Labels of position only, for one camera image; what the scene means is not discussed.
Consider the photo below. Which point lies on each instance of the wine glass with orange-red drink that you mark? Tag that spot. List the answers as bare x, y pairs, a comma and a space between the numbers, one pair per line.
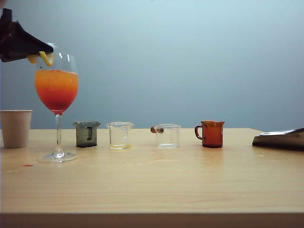
56, 90

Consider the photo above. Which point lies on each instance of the smoky grey glass measuring cup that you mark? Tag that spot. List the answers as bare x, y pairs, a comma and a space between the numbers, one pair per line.
82, 135

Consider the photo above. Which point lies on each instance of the white paper cup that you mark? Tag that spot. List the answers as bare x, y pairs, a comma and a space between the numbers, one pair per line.
16, 128

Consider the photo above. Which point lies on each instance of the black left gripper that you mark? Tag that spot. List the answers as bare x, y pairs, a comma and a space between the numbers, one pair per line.
5, 31

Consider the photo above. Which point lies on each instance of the yellow lemon slice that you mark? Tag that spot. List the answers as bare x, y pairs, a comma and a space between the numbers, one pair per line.
46, 58

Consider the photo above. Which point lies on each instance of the amber glass measuring cup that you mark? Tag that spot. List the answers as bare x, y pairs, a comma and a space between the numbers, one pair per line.
212, 135

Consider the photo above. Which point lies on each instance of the clear beaker with yellow residue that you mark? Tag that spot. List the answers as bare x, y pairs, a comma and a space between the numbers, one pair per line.
120, 142

